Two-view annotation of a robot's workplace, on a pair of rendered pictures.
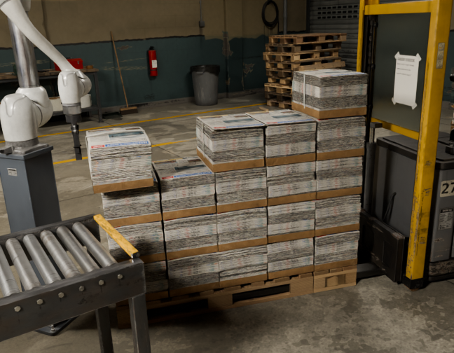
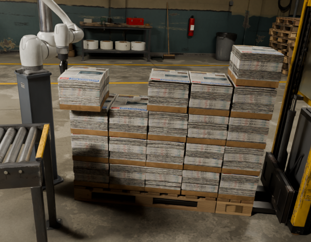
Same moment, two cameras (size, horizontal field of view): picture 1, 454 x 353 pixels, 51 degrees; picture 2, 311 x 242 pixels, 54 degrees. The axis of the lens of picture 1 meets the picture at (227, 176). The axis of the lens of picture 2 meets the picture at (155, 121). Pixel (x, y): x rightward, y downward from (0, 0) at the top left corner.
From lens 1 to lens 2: 74 cm
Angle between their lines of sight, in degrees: 17
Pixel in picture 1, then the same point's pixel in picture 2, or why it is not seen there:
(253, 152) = (179, 101)
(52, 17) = not seen: outside the picture
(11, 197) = (22, 101)
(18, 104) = (29, 42)
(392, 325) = not seen: outside the picture
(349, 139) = (260, 104)
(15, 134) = (25, 61)
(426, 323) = not seen: outside the picture
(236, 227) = (160, 152)
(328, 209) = (235, 155)
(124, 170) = (80, 97)
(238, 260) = (160, 175)
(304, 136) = (221, 96)
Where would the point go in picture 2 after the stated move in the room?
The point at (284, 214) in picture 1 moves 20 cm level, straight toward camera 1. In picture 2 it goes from (198, 151) to (189, 163)
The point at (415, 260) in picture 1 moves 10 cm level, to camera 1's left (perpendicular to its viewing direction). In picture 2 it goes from (298, 212) to (283, 209)
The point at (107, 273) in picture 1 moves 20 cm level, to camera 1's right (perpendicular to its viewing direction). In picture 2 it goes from (11, 167) to (46, 176)
